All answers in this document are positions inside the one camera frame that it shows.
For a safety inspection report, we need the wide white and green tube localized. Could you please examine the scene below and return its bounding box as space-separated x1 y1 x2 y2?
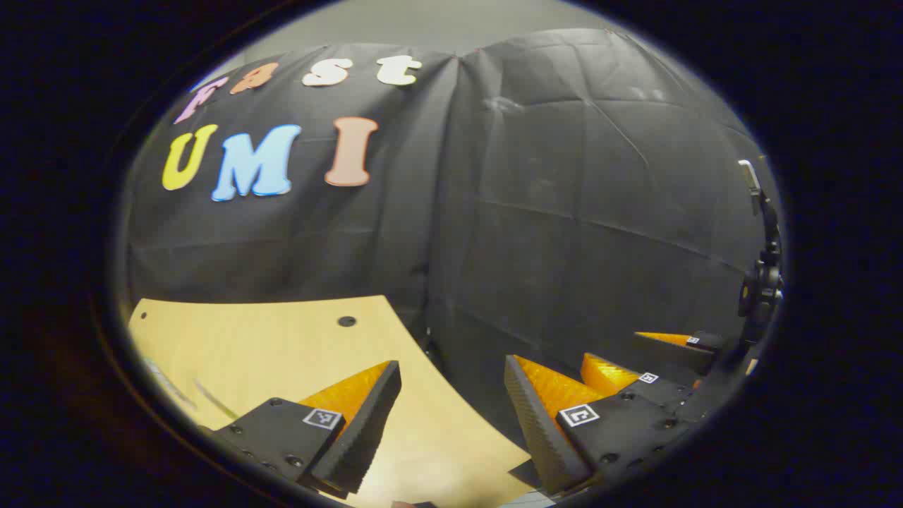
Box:
143 358 200 412

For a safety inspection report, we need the slim green and white tube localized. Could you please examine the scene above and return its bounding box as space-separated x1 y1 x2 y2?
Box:
193 380 242 422

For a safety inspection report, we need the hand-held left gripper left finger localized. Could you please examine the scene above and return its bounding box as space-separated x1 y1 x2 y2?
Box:
210 360 403 500

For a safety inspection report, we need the black backdrop cloth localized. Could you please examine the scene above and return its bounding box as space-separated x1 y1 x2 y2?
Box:
126 28 780 452

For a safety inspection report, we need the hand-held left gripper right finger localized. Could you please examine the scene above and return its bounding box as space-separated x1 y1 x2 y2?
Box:
504 354 692 496

